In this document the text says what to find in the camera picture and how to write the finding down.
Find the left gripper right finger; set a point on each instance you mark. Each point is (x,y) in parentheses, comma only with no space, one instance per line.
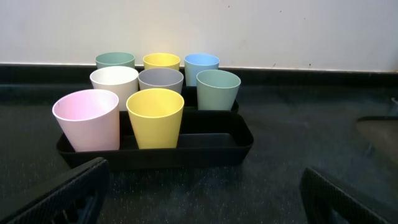
(329,202)

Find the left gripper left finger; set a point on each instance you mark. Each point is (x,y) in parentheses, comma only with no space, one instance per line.
(77,196)

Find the pink cup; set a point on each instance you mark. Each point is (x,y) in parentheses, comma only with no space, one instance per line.
(90,133)

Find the yellow cup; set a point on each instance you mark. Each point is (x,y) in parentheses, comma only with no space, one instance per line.
(155,130)
(161,60)

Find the steel sink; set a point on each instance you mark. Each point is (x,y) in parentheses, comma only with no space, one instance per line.
(382,133)

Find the white cup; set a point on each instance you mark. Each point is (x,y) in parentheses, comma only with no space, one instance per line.
(113,76)

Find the black tray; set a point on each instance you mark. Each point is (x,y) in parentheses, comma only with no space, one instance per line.
(211,146)

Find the dark green cup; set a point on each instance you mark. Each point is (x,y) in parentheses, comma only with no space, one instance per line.
(115,59)

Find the grey cup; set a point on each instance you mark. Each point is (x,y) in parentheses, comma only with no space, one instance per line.
(160,79)

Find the light green cup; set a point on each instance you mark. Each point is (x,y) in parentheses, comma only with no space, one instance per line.
(217,93)

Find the blue cup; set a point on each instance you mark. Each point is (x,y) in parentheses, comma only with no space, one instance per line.
(194,71)

